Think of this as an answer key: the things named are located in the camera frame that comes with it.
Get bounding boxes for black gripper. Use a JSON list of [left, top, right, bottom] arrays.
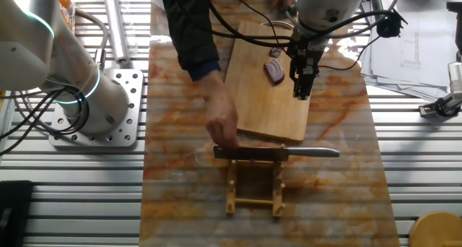
[[287, 29, 328, 100]]

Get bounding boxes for steel cleaver knife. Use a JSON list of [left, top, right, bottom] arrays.
[[212, 144, 341, 163]]

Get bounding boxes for dark sleeved right forearm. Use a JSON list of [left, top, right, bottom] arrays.
[[160, 0, 222, 82]]

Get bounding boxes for person's right hand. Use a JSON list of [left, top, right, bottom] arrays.
[[197, 70, 240, 150]]

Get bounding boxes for large red onion chunk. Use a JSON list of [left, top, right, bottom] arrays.
[[263, 58, 286, 85]]

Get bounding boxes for wooden cutting board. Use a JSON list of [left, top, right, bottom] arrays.
[[223, 19, 311, 142]]

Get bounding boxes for stack of white papers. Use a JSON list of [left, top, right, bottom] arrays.
[[359, 0, 462, 102]]

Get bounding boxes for wooden peg knife rack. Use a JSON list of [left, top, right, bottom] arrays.
[[225, 142, 287, 218]]

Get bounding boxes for orange marble pattern mat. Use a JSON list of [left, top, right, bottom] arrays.
[[139, 0, 401, 247]]

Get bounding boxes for wooden mug tree stand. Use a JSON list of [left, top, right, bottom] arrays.
[[409, 210, 462, 247]]

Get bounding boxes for clear plastic orange container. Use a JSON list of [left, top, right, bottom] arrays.
[[52, 0, 77, 33]]

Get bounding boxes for black box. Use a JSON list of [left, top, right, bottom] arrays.
[[0, 180, 35, 247]]

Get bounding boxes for black gripper cable bundle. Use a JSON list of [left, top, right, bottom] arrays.
[[201, 0, 383, 72]]

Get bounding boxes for grey camera on clamp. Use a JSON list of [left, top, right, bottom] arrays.
[[418, 61, 462, 118]]

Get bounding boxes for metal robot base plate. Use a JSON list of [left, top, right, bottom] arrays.
[[48, 68, 144, 148]]

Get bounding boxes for grey hose with connector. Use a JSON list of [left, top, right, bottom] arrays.
[[74, 8, 109, 71]]

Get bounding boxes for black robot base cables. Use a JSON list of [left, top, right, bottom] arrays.
[[0, 87, 90, 157]]

